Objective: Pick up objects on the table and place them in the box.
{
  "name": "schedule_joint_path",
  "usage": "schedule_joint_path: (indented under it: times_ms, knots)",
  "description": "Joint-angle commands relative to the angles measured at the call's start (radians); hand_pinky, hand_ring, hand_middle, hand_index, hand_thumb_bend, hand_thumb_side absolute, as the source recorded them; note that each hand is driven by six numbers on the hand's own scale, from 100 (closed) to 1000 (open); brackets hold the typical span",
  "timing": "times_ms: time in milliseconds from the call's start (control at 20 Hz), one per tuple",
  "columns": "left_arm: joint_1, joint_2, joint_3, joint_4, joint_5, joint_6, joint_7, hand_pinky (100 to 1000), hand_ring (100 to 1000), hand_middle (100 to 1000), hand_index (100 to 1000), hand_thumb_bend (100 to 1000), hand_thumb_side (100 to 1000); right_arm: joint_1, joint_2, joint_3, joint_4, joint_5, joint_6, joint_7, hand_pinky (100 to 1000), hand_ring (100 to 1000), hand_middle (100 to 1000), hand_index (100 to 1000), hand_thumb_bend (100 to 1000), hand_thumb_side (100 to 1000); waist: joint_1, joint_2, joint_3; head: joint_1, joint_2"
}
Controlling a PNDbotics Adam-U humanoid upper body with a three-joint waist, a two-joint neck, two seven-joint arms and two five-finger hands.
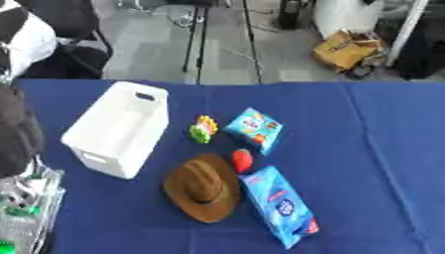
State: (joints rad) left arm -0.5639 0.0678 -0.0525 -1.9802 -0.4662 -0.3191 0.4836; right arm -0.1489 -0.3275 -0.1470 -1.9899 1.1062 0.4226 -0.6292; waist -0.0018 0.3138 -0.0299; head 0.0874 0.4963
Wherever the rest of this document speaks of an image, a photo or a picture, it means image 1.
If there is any green and yellow toy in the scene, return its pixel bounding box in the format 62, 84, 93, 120
188, 114, 222, 145

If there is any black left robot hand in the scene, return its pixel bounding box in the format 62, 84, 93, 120
0, 83, 48, 178

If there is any small light blue packet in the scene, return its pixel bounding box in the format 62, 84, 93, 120
222, 106, 285, 157

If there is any white pole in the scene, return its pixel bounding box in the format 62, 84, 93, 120
385, 0, 431, 67

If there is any black tripod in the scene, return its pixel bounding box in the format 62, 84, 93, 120
181, 0, 264, 85

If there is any black cylinder bin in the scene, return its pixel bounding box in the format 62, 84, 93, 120
276, 0, 305, 30

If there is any person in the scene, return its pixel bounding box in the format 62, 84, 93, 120
0, 0, 60, 83

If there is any black office chair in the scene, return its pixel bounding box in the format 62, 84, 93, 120
15, 0, 115, 79

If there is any white plastic bag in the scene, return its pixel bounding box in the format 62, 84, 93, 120
313, 0, 386, 40

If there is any brown cowboy hat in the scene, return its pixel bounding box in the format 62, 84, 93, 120
161, 153, 243, 224

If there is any white plastic storage box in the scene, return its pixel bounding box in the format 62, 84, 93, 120
59, 80, 171, 181

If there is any large blue wipes packet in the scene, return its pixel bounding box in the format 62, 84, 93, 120
237, 165, 322, 250

